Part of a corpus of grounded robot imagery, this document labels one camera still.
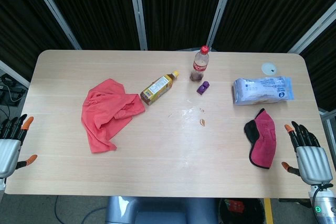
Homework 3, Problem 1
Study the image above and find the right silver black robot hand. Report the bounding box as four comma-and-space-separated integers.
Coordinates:
281, 121, 333, 184

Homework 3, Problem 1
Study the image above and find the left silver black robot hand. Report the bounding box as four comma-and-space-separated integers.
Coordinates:
0, 114, 38, 179

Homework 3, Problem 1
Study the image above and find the pink black eye mask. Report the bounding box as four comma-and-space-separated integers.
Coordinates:
244, 108, 277, 170

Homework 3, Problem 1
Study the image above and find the coral red cloth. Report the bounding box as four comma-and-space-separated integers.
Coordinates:
80, 78, 146, 154

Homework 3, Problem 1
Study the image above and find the red cap cola bottle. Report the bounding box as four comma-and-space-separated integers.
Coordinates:
190, 45, 210, 82

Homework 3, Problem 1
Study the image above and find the white blue tissue pack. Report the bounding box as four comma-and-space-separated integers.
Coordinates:
232, 76, 295, 106

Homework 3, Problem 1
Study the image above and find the black waste bin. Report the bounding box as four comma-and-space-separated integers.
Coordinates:
218, 197, 267, 224

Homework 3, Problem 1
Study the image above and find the dark ribbed partition panel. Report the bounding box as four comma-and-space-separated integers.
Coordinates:
36, 0, 140, 50
299, 19, 336, 112
0, 0, 77, 79
213, 0, 336, 53
139, 0, 229, 51

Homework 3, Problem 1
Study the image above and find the brown liquid spill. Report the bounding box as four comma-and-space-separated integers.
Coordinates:
198, 108, 207, 127

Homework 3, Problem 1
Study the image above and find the purple toy brick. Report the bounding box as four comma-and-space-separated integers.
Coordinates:
196, 80, 211, 95

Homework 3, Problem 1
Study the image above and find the grey robot torso base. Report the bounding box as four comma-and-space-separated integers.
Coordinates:
104, 196, 219, 224

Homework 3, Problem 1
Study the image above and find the yellow label tea bottle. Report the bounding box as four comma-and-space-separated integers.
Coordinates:
140, 70, 180, 106

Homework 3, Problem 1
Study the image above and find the grey partition frame post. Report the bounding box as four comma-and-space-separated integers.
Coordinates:
318, 108, 336, 162
26, 0, 82, 50
0, 60, 30, 89
206, 0, 238, 49
287, 7, 336, 54
128, 0, 148, 51

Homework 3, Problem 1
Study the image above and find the black floor cable bundle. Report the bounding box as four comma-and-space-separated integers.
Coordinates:
0, 73, 27, 107

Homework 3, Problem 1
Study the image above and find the blue floor cable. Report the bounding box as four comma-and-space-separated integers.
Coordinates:
53, 196, 106, 224

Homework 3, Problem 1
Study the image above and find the white round cable cap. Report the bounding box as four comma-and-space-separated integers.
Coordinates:
261, 62, 278, 75

